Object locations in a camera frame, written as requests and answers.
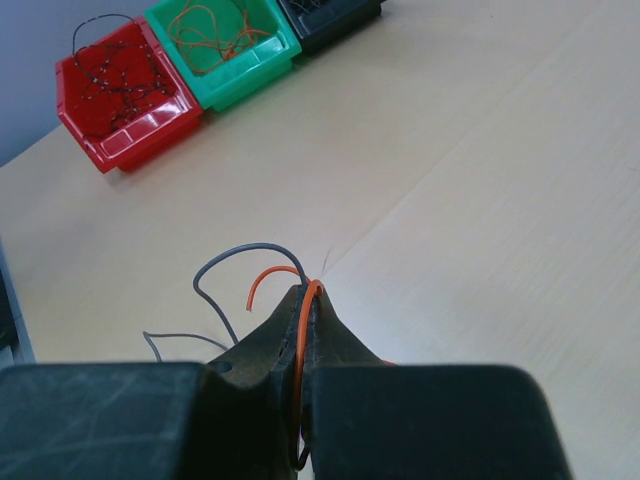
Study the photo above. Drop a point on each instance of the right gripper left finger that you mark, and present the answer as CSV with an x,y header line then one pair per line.
x,y
226,419

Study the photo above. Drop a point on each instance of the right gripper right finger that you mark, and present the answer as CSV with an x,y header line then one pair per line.
x,y
366,419

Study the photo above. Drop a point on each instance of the red plastic bin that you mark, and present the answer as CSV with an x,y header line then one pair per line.
x,y
122,99

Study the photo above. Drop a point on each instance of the green plastic bin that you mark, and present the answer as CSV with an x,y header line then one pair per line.
x,y
225,50

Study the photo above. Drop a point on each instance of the black plastic bin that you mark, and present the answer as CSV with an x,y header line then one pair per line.
x,y
319,24

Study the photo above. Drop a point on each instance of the aluminium front rail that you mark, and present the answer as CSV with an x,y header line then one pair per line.
x,y
16,346

